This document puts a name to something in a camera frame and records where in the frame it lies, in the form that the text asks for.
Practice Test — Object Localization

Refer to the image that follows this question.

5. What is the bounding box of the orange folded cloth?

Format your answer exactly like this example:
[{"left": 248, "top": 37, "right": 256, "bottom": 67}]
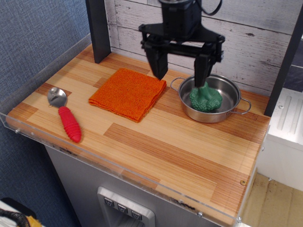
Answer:
[{"left": 89, "top": 68, "right": 167, "bottom": 122}]

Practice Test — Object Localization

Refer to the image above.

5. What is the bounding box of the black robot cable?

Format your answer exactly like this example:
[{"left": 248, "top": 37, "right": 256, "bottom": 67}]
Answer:
[{"left": 197, "top": 0, "right": 223, "bottom": 16}]

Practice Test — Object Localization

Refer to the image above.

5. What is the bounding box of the green toy broccoli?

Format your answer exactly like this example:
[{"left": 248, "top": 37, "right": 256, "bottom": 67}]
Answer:
[{"left": 189, "top": 82, "right": 223, "bottom": 113}]

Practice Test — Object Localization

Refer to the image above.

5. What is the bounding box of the left dark vertical post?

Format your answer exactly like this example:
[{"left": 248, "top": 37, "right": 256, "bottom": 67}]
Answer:
[{"left": 85, "top": 0, "right": 111, "bottom": 63}]

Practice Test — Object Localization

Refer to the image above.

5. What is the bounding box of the right dark vertical post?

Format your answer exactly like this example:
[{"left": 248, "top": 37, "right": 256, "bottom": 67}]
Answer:
[{"left": 264, "top": 7, "right": 303, "bottom": 117}]

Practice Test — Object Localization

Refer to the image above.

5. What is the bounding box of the dark vertical post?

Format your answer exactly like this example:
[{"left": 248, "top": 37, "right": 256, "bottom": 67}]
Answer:
[
  {"left": 85, "top": 0, "right": 111, "bottom": 63},
  {"left": 264, "top": 7, "right": 303, "bottom": 117}
]

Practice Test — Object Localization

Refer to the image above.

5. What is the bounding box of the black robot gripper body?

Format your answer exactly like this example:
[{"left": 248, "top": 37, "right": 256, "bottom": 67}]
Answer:
[{"left": 139, "top": 0, "right": 225, "bottom": 62}]

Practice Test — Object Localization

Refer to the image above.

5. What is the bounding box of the red handled ice cream scoop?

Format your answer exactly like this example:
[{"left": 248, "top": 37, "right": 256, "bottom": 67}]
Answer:
[{"left": 47, "top": 87, "right": 82, "bottom": 143}]

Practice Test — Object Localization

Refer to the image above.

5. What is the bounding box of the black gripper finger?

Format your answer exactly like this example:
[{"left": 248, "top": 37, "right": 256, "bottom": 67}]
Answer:
[
  {"left": 144, "top": 43, "right": 168, "bottom": 79},
  {"left": 194, "top": 52, "right": 215, "bottom": 87}
]

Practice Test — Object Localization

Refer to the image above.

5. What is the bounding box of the silver dispenser button panel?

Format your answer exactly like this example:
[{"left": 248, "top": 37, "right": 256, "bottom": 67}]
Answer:
[{"left": 97, "top": 186, "right": 156, "bottom": 227}]

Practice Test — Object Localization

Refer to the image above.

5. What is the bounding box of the white toy sink unit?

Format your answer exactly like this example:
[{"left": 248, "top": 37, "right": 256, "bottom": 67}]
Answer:
[{"left": 257, "top": 88, "right": 303, "bottom": 191}]

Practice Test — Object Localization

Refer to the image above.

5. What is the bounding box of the grey toy fridge cabinet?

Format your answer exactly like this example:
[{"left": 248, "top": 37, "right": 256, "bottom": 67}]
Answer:
[{"left": 46, "top": 147, "right": 216, "bottom": 227}]

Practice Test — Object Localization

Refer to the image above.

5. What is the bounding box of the stainless steel pot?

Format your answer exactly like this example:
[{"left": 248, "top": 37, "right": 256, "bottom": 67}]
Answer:
[{"left": 172, "top": 74, "right": 251, "bottom": 123}]

